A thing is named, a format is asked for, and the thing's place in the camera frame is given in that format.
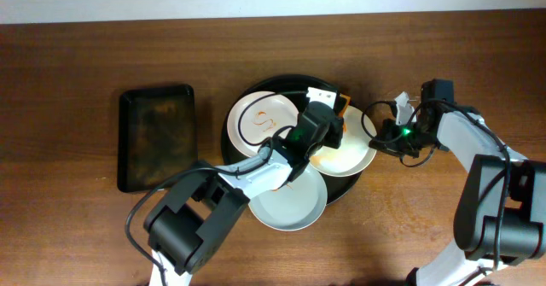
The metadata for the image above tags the round black tray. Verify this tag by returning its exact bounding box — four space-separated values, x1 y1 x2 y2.
221 74 362 205

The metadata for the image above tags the orange green sponge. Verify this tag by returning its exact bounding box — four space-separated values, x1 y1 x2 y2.
334 94 351 118

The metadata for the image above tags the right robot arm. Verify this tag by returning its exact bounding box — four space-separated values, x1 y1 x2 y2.
369 79 545 285

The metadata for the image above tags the black rectangular tray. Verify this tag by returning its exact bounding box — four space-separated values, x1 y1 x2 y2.
117 84 198 193

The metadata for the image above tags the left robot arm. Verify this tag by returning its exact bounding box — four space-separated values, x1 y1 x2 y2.
143 102 344 285

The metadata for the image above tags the white plate squiggle stain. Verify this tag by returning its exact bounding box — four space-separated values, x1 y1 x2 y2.
226 91 299 157

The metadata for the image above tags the white plate red smear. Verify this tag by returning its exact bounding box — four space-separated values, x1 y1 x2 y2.
310 106 376 177

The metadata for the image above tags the light grey plate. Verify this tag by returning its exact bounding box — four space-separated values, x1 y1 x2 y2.
248 166 328 231

